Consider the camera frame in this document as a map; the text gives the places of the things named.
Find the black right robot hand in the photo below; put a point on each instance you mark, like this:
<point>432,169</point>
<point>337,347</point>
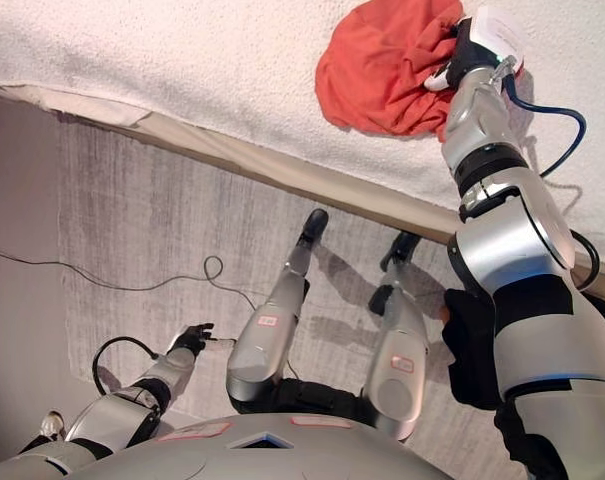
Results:
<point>469,50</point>

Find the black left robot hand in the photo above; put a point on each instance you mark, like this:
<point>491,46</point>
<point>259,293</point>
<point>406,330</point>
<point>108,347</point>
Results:
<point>192,337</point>

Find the orange cloth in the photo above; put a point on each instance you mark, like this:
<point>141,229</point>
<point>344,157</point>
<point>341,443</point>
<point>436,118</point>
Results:
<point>372,65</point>

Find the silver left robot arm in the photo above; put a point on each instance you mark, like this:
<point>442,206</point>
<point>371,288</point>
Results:
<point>117,415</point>

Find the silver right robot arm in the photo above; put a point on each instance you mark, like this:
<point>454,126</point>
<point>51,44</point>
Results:
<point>512,240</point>

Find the white textured bed blanket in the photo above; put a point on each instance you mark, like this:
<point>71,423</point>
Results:
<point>182,50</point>

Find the silver left robot leg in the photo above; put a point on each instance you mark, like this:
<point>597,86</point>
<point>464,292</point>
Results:
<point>267,340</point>

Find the silver robot leg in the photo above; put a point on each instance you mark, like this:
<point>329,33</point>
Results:
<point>267,340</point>
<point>399,360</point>

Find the grey striped rug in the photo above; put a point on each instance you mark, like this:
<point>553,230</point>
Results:
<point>157,210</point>

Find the grey white shoe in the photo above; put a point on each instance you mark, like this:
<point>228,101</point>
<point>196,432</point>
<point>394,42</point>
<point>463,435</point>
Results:
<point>52,425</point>

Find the silver right robot leg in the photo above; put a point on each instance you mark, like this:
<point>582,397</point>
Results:
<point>399,360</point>

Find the black garment on floor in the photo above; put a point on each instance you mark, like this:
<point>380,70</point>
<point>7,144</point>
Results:
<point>467,350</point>

